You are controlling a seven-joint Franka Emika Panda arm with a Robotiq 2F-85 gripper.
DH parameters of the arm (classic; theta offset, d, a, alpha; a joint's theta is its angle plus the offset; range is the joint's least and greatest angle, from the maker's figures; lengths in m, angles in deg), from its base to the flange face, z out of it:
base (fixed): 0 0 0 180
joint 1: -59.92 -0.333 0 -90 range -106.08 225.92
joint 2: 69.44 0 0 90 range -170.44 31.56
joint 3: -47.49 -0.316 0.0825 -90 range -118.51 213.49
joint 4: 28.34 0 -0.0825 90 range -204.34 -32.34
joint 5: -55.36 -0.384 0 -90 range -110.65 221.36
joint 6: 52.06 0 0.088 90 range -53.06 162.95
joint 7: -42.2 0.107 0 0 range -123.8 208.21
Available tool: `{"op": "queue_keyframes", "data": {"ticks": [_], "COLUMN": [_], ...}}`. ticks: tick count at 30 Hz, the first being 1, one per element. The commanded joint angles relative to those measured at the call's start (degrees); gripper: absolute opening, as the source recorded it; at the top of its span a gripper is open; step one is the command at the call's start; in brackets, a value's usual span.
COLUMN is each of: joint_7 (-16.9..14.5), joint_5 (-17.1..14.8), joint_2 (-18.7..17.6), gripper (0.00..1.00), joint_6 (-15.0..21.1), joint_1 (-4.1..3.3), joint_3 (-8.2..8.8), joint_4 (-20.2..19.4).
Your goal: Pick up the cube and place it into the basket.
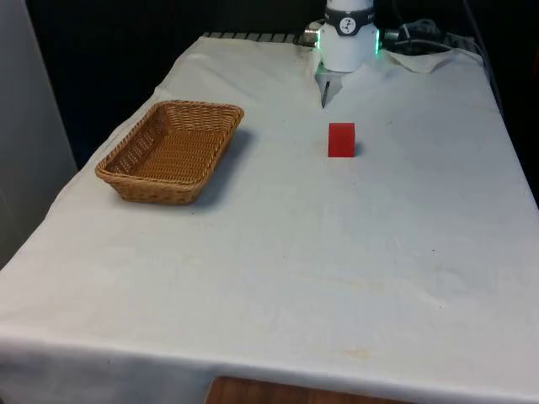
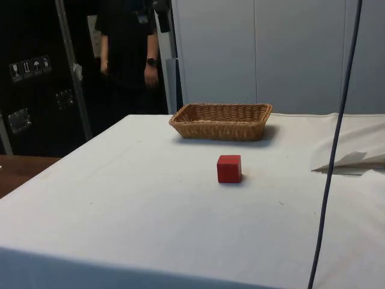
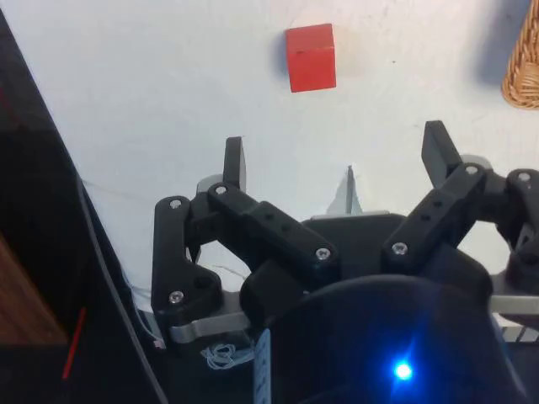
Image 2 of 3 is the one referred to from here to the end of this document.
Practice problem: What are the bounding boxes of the red cube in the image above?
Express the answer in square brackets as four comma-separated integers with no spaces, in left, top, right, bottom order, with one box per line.
[217,154,243,184]

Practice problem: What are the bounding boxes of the wicker basket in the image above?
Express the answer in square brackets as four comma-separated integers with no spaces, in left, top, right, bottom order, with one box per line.
[168,103,274,142]

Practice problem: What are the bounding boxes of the person in black clothes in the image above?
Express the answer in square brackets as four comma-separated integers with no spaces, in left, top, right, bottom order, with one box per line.
[94,0,161,90]

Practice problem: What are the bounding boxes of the pale lockers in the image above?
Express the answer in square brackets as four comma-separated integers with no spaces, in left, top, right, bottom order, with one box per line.
[170,0,385,116]

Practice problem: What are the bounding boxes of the grey metal pole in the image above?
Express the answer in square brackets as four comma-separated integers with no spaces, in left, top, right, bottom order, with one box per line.
[55,0,93,141]

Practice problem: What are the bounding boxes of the black cabinet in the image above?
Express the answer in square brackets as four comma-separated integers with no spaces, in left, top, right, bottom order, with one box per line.
[0,0,93,157]

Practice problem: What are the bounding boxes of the blue cable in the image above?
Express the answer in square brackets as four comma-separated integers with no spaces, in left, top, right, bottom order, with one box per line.
[307,0,364,289]

